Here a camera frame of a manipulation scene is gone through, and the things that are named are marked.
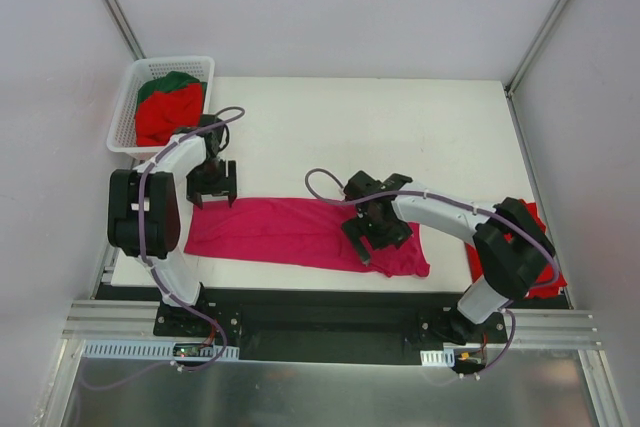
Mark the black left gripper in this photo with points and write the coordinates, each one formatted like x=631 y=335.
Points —
x=213 y=185

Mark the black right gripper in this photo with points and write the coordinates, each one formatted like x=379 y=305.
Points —
x=373 y=235

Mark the pink t shirt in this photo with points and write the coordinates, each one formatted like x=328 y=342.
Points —
x=294 y=231

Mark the white perforated plastic basket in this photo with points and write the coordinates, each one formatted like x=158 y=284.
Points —
x=122 y=136

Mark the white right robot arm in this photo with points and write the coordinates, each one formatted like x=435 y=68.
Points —
x=414 y=203

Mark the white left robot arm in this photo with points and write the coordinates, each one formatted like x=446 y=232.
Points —
x=145 y=203

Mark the red t shirt in basket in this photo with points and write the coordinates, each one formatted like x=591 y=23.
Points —
x=163 y=113

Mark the green t shirt in basket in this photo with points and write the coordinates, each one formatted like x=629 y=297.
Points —
x=168 y=83

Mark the folded red t shirt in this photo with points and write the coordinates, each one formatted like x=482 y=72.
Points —
x=540 y=277

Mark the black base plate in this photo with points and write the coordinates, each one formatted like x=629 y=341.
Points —
x=379 y=328

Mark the right aluminium frame post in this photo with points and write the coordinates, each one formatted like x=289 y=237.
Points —
x=541 y=37

